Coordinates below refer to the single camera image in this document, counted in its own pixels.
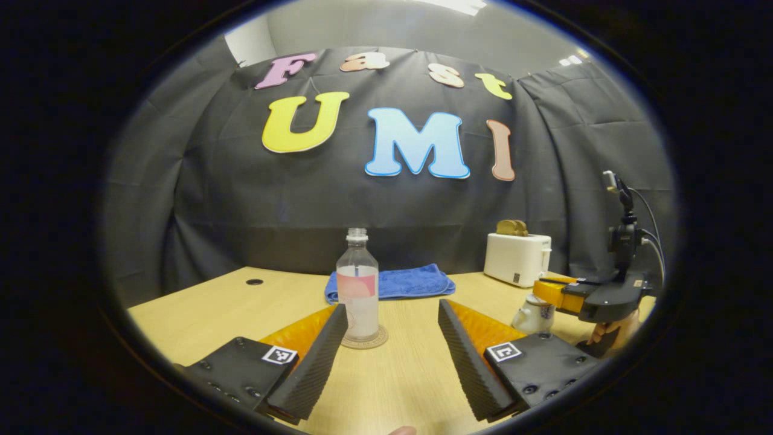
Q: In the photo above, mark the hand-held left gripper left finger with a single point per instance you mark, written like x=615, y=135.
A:
x=314, y=368

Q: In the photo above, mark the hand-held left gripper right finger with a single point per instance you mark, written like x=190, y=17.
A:
x=465, y=362

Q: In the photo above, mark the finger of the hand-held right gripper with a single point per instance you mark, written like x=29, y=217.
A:
x=552, y=297

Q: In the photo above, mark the round woven coaster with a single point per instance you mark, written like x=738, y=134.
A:
x=381, y=339

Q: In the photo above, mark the clear plastic water bottle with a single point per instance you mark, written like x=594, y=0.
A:
x=358, y=302

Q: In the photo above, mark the white toaster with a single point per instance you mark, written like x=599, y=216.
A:
x=513, y=260

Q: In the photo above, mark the brown toast slice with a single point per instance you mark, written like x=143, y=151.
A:
x=512, y=228

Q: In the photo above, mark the blue folded towel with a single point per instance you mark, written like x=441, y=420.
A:
x=416, y=281

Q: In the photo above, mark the black backdrop cloth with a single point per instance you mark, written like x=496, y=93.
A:
x=211, y=199

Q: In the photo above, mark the small ceiling light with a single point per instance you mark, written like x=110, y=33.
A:
x=571, y=60

